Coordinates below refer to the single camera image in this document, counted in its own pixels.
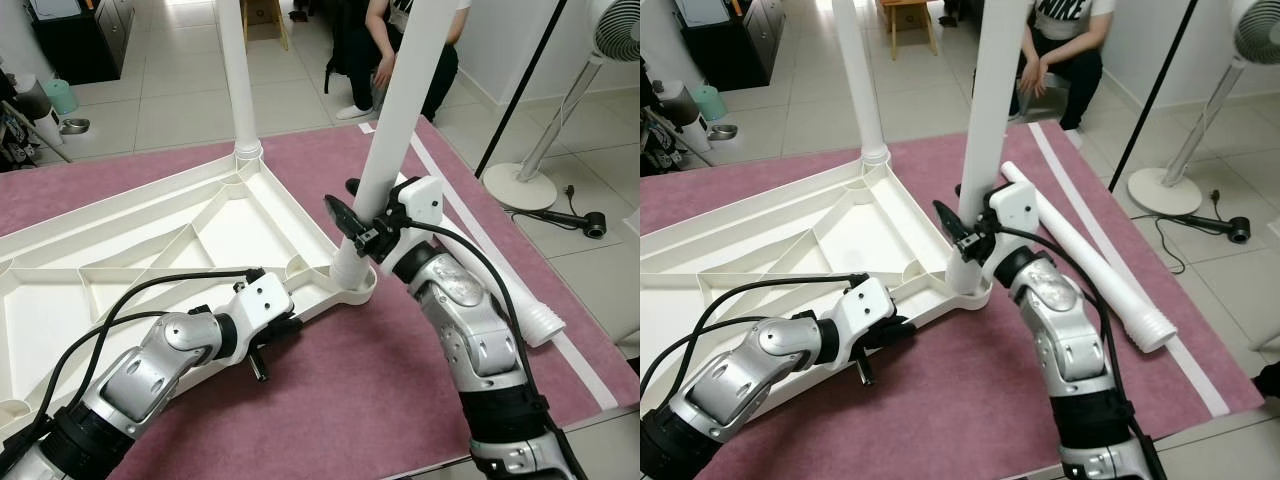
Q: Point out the black cabinet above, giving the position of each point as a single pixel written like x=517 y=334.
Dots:
x=735 y=40
x=85 y=40

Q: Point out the wooden stool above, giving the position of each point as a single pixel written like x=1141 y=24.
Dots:
x=265 y=15
x=905 y=15

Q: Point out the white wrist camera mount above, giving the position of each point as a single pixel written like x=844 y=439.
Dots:
x=865 y=305
x=420 y=205
x=1020 y=210
x=262 y=297

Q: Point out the steel pet bowl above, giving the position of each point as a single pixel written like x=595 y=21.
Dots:
x=73 y=126
x=722 y=132

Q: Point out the white plastic table top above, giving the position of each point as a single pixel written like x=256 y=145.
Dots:
x=230 y=225
x=850 y=225

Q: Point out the thin black pole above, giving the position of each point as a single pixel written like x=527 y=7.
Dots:
x=520 y=88
x=1152 y=95

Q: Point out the seated person in black trousers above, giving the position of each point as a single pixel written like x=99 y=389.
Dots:
x=440 y=78
x=1070 y=60

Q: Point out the long white tape strip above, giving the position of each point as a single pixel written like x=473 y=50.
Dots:
x=590 y=375
x=1075 y=180

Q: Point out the grey and white canister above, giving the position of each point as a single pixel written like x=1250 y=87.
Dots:
x=38 y=110
x=685 y=115

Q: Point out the teal plastic cup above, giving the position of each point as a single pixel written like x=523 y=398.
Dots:
x=60 y=97
x=708 y=102

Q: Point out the white floor fan stand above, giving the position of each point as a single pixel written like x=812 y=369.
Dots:
x=1165 y=190
x=520 y=187

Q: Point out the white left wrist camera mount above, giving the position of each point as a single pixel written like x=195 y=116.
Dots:
x=262 y=297
x=865 y=305

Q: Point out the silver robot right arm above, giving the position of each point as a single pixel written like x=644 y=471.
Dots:
x=1065 y=330
x=470 y=330

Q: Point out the black metal table frame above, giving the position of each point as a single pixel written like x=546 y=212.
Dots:
x=1268 y=380

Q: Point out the white plastic table leg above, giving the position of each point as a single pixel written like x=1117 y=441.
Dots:
x=540 y=320
x=237 y=70
x=1090 y=260
x=860 y=70
x=400 y=110
x=990 y=110

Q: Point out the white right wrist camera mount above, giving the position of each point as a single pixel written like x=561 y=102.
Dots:
x=420 y=205
x=1020 y=210

